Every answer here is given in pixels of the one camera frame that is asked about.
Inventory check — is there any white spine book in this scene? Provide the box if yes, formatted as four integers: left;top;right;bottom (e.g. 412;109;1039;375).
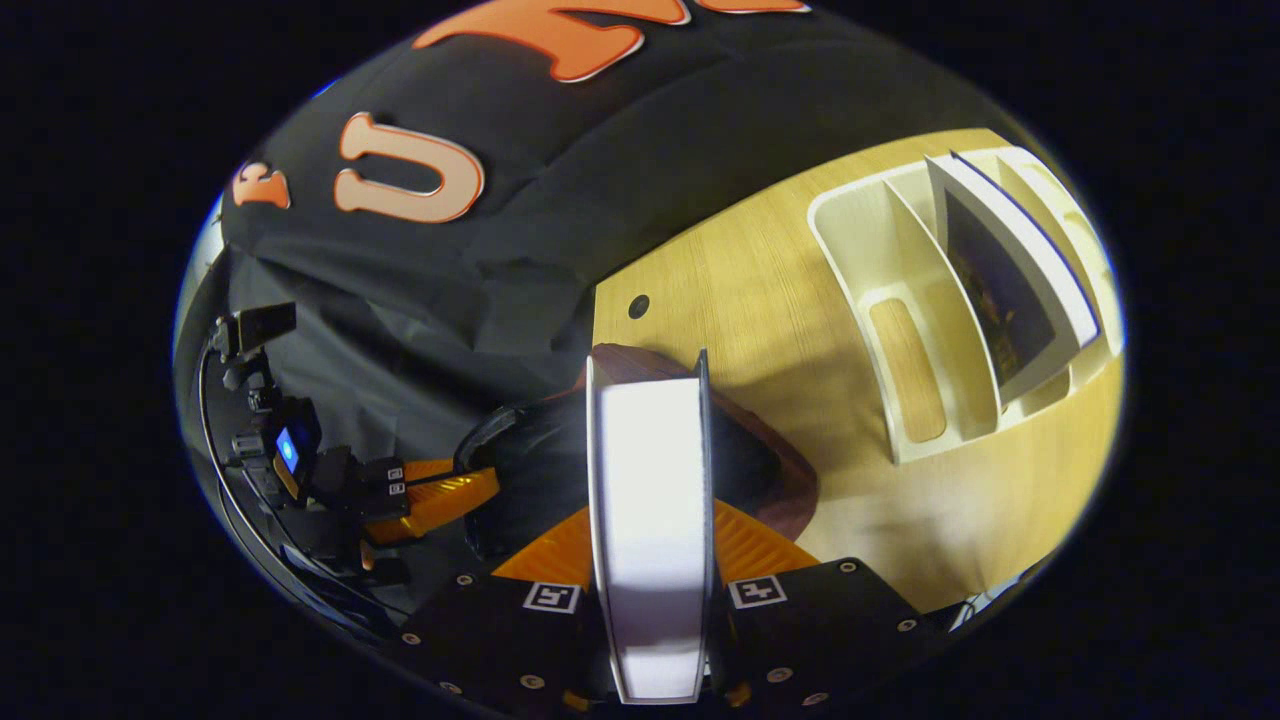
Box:
585;348;717;707

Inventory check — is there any cream bookshelf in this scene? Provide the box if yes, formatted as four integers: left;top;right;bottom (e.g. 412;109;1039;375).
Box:
805;145;1123;467

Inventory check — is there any blue spine book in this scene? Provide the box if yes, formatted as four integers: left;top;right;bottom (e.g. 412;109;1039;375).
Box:
925;150;1104;407

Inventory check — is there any maroon schoolbag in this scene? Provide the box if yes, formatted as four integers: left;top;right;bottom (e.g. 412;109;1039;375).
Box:
455;343;822;561

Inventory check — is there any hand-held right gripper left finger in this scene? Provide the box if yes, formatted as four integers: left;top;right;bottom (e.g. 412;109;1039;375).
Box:
398;503;615;716

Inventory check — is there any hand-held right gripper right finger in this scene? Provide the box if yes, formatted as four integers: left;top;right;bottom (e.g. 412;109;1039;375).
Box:
710;497;928;711

